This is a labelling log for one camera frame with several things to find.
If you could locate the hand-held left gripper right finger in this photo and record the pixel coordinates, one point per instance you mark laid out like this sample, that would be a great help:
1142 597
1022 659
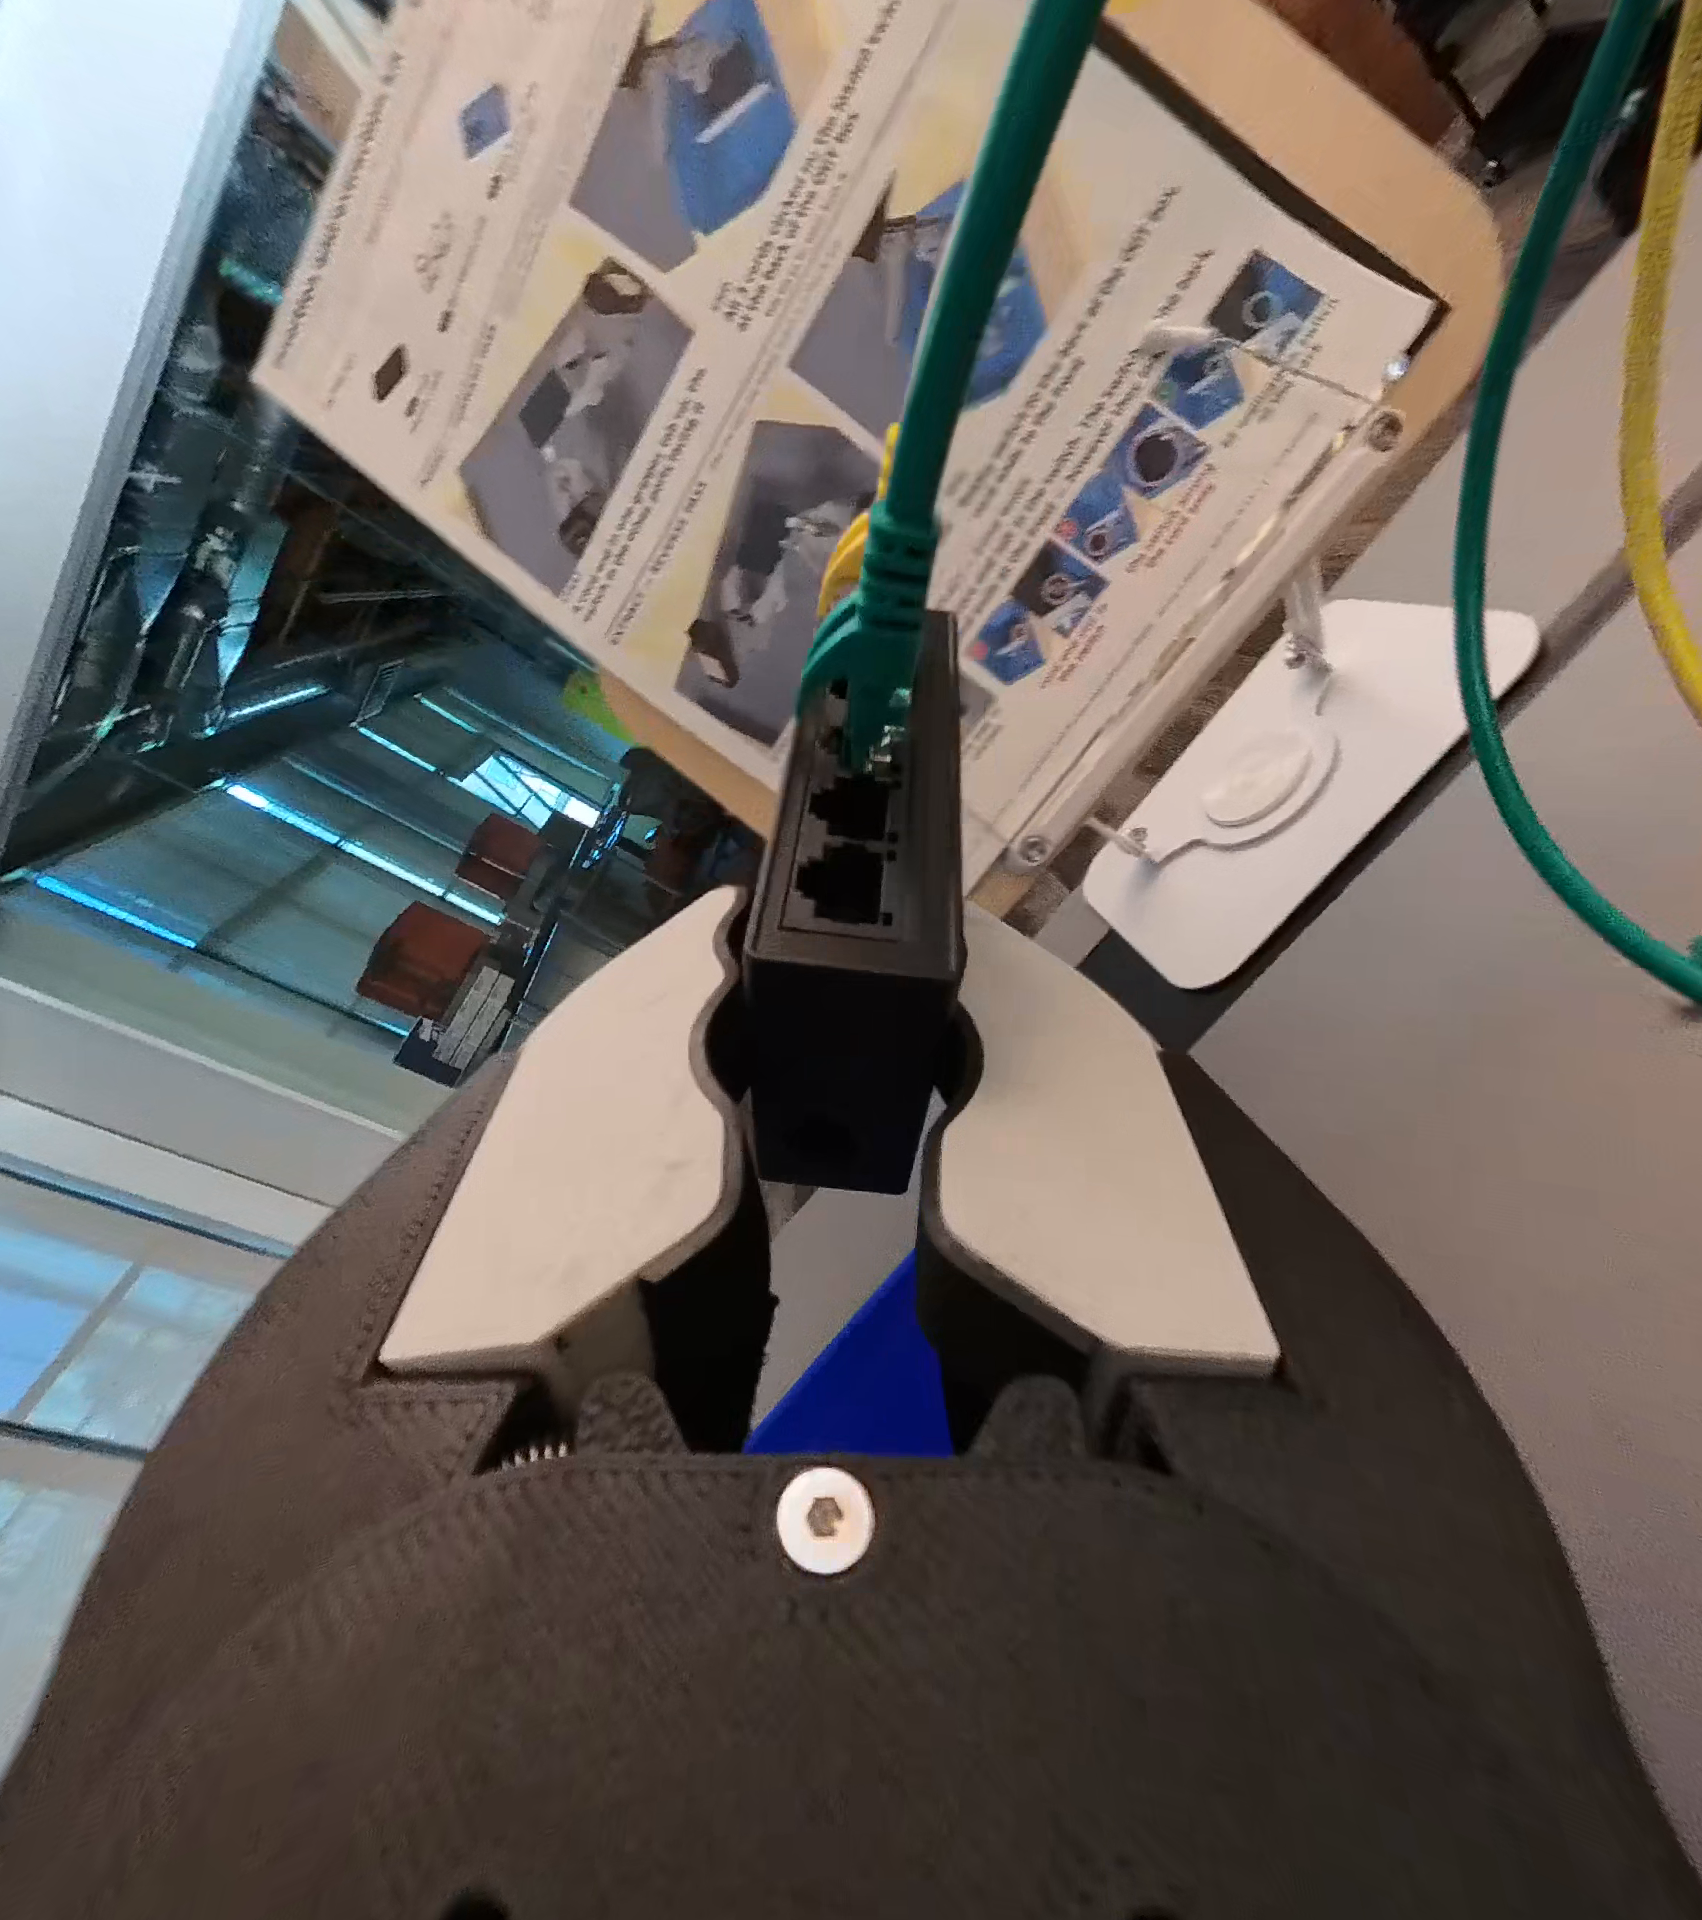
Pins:
1090 1200

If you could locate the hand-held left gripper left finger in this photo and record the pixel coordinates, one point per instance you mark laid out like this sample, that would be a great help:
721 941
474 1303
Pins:
581 1170

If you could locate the blue plastic bin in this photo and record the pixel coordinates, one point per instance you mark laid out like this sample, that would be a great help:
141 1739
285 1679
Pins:
867 1364

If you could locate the black network switch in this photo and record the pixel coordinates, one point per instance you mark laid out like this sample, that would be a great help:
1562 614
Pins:
850 1020

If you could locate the brown leather seat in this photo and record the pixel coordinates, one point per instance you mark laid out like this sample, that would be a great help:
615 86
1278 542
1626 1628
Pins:
498 854
416 960

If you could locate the large window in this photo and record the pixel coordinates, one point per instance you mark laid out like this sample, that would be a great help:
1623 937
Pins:
40 1321

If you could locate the white round pad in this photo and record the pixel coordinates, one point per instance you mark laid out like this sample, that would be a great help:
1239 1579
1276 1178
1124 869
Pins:
1390 705

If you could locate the interior glass window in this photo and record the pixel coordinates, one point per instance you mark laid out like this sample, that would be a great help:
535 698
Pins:
266 675

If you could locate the clear poster holder bar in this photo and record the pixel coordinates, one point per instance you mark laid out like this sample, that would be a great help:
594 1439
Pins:
1241 601

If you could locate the instruction poster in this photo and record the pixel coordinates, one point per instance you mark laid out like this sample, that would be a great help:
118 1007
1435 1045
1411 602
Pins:
536 300

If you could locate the wooden poster board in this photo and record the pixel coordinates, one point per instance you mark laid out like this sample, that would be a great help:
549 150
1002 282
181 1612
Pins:
1420 210

